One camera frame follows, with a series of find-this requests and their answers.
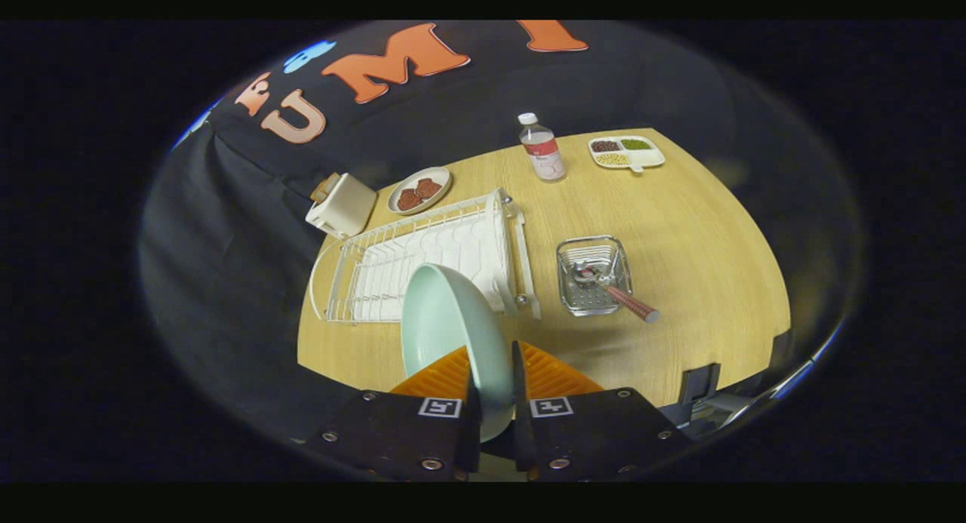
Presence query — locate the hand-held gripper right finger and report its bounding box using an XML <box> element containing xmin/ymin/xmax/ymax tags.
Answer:
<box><xmin>511</xmin><ymin>340</ymin><xmax>692</xmax><ymax>483</ymax></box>

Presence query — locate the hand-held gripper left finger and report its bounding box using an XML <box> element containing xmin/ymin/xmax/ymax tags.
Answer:
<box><xmin>302</xmin><ymin>345</ymin><xmax>482</xmax><ymax>483</ymax></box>

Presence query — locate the mint green plate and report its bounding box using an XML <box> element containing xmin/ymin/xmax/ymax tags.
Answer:
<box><xmin>401</xmin><ymin>263</ymin><xmax>521</xmax><ymax>442</ymax></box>

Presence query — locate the metal wire basket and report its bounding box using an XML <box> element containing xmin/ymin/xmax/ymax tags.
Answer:
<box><xmin>556</xmin><ymin>235</ymin><xmax>633</xmax><ymax>317</ymax></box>

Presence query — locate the spoon with red-brown handle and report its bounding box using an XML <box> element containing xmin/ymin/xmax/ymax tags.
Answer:
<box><xmin>571</xmin><ymin>260</ymin><xmax>660</xmax><ymax>324</ymax></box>

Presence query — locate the white wire dish rack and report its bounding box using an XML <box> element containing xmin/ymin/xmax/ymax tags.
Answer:
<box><xmin>308</xmin><ymin>189</ymin><xmax>542</xmax><ymax>325</ymax></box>

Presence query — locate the beige oval plate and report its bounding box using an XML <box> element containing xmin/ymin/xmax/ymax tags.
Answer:
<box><xmin>386</xmin><ymin>166</ymin><xmax>452</xmax><ymax>215</ymax></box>

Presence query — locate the white toaster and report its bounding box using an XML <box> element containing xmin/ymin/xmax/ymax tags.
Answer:
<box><xmin>305</xmin><ymin>173</ymin><xmax>378</xmax><ymax>238</ymax></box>

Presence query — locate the clear bottle red label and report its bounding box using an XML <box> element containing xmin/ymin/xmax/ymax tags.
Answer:
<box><xmin>518</xmin><ymin>112</ymin><xmax>568</xmax><ymax>183</ymax></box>

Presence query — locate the white divided snack tray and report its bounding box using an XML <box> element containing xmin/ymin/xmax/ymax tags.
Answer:
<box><xmin>588</xmin><ymin>135</ymin><xmax>666</xmax><ymax>174</ymax></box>

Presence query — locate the black bracket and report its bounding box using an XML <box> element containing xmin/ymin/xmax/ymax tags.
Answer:
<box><xmin>681</xmin><ymin>363</ymin><xmax>721</xmax><ymax>405</ymax></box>

